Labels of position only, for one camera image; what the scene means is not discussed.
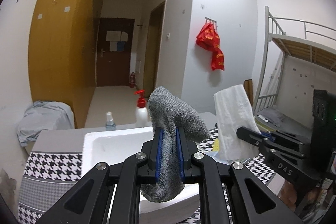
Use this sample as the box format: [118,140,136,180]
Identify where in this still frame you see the small clear spray bottle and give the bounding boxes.
[105,111,116,131]

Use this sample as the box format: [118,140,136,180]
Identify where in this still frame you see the grey folded clothes on bed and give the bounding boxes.
[257,107,285,127]

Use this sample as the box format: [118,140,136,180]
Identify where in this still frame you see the white styrofoam box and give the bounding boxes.
[81,126,201,223]

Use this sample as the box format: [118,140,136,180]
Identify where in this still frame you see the grey towel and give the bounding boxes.
[141,86,211,203]

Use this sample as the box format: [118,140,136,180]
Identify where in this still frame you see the wooden boards against wall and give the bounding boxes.
[243,79,253,106]

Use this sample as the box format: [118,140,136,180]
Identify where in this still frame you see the houndstooth table runner cloth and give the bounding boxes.
[16,129,279,224]

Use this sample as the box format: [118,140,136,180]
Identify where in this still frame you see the person's right hand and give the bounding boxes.
[278,180,303,211]

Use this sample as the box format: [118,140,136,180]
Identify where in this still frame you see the red hanging bags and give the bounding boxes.
[196,19,224,71]

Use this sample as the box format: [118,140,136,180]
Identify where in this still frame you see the yellow foam net sleeve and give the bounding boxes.
[212,138,219,152]

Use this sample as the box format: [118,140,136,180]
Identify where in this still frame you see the light blue crumpled cloth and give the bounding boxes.
[17,101,75,147]

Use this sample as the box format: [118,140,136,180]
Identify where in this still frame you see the dark brown entry door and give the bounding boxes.
[96,18,135,87]

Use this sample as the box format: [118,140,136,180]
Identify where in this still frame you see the wooden wardrobe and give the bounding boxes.
[28,0,98,128]

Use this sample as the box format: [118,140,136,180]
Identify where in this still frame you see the metal bunk bed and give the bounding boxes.
[252,6,335,134]

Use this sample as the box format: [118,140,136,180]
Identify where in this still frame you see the white red pump bottle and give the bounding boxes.
[134,90,148,127]

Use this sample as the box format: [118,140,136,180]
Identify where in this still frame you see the red fire extinguisher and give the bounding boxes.
[129,72,135,88]

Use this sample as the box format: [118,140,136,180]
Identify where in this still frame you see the white towel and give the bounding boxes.
[214,85,260,161]

